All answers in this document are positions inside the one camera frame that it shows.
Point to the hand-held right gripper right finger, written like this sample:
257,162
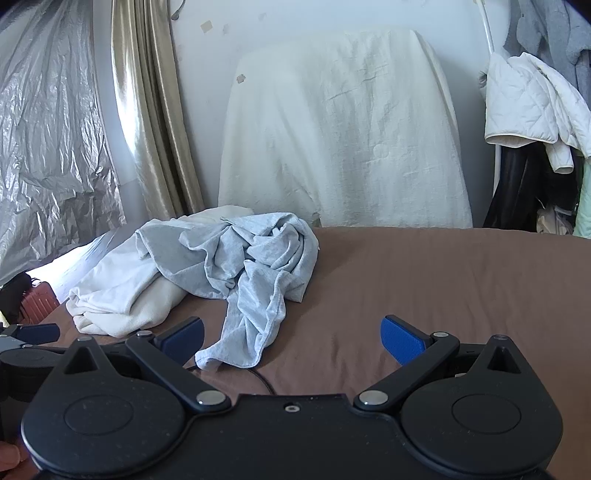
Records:
401,344

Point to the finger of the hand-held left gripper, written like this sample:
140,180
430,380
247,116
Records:
37,333

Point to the white folded garment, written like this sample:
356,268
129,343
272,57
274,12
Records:
120,281

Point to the light grey t-shirt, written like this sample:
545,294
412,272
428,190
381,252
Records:
258,258

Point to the mint green fluffy garment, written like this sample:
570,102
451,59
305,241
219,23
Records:
584,203

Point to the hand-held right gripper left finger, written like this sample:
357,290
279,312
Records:
184,339

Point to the silver foil sheet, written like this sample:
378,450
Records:
46,138

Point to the white cloth furniture cover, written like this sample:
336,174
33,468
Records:
341,138

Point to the black bag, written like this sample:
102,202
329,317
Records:
14,295

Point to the grey coat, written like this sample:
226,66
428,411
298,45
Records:
554,32

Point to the white quilted jacket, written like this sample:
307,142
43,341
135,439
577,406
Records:
521,101

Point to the beige cloth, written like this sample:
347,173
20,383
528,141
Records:
551,221

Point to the gold satin curtain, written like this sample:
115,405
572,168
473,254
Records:
147,115

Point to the black hanging garment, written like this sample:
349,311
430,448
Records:
512,184

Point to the bed with brown sheet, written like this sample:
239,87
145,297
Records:
438,277

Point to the person's left hand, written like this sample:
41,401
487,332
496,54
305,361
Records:
10,454

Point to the red suitcase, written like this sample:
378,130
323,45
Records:
41,302

